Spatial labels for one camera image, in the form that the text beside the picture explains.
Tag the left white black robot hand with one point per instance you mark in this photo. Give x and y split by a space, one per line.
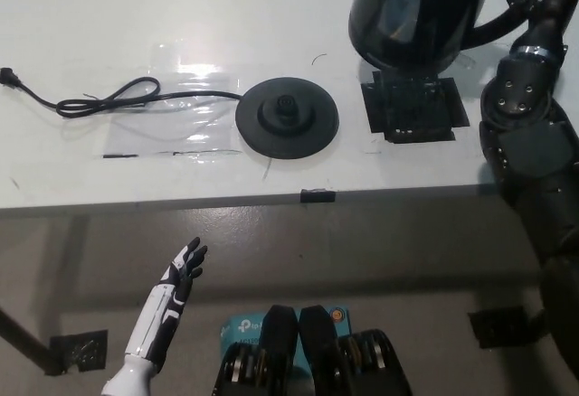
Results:
163 305

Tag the black electric kettle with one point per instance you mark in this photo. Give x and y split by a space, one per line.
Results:
416 16

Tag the round black kettle base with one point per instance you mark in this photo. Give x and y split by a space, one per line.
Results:
287 120

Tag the teal router box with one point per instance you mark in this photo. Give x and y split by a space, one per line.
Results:
242 330

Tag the black table leg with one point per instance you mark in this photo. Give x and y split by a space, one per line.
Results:
22 335

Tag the square black tape patch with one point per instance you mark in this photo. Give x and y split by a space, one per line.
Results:
414 111

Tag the small black tape piece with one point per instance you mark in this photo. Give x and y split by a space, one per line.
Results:
317 195

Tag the clear plastic sheet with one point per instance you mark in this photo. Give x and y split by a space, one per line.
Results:
181 111

